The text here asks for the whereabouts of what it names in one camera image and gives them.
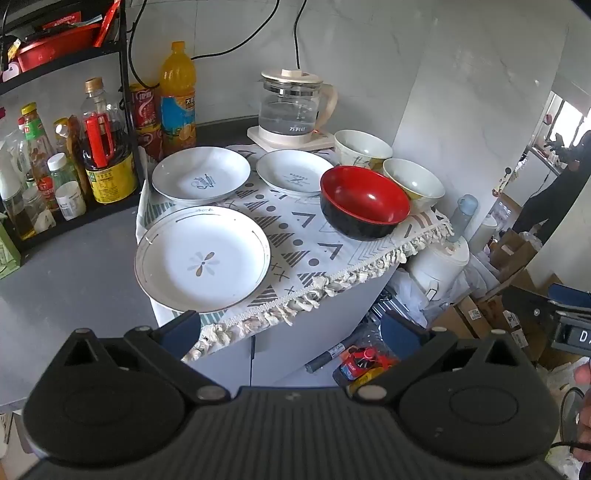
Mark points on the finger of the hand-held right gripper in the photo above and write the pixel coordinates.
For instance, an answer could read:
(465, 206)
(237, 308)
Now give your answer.
(570, 295)
(526, 304)

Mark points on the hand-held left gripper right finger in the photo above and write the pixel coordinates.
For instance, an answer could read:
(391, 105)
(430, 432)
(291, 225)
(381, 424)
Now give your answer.
(400, 333)

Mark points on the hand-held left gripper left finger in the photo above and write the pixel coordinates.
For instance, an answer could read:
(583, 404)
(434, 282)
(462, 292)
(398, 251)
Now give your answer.
(183, 330)

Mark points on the small white blue-rimmed plate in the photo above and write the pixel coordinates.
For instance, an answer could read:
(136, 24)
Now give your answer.
(281, 166)

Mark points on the person's right hand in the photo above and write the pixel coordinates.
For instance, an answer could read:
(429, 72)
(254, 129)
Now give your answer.
(586, 415)

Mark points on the cardboard box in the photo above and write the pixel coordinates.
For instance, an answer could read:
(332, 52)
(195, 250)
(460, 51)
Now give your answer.
(521, 286)
(459, 318)

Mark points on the red and black tool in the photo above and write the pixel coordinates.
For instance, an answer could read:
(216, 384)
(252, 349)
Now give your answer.
(362, 362)

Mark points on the white rice cooker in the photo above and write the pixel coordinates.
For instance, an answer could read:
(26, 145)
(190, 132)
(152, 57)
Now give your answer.
(436, 270)

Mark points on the dark marker pen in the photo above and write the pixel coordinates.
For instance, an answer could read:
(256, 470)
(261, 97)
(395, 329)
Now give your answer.
(328, 357)

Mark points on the large white flower-print plate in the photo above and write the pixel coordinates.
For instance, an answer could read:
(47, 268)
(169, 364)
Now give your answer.
(184, 249)

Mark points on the blue-lidded water bottle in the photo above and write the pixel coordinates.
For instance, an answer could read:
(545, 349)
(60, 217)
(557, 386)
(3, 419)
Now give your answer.
(465, 214)

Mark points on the red and black bowl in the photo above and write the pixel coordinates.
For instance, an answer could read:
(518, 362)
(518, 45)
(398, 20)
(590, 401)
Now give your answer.
(364, 198)

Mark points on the patterned fringed tablecloth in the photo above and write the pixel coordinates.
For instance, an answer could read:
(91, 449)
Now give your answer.
(300, 230)

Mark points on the white bowl yellow outside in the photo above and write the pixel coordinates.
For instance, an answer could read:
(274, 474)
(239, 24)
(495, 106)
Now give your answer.
(415, 180)

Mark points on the medium white script-print plate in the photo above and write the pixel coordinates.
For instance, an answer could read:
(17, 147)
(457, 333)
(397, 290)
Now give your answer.
(184, 170)

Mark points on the yellow-label oil bottle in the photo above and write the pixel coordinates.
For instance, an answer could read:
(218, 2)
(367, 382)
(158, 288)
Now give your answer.
(111, 180)

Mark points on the white plastic jar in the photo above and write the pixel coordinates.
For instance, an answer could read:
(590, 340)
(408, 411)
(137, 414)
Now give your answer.
(71, 201)

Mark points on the small glass jar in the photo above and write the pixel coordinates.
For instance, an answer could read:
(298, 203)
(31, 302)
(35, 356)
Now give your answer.
(39, 212)

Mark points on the white plant-print bowl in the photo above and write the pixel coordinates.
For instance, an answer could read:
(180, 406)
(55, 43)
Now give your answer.
(364, 145)

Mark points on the green box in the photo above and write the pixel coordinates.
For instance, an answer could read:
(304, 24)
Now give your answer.
(8, 251)

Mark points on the red drink can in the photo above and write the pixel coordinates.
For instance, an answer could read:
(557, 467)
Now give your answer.
(150, 141)
(145, 106)

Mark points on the white-capped green bottle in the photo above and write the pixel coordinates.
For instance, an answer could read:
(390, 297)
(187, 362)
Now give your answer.
(59, 168)

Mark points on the cream kettle base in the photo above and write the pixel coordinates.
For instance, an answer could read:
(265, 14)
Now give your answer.
(272, 137)

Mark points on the clear spray bottle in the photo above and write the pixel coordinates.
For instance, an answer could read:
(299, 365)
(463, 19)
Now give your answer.
(11, 194)

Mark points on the orange juice bottle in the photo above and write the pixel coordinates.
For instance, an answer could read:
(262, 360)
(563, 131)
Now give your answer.
(178, 106)

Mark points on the red-label sauce bottle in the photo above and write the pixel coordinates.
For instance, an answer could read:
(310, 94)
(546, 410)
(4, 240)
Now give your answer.
(39, 152)

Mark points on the brown sauce bottle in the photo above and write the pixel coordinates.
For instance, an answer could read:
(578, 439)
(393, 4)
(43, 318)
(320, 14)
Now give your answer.
(64, 134)

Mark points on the black shelf rack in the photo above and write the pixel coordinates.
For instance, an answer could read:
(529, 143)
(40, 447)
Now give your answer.
(124, 83)

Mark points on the red plastic basket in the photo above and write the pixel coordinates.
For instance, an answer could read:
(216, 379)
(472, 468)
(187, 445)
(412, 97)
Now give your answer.
(51, 46)

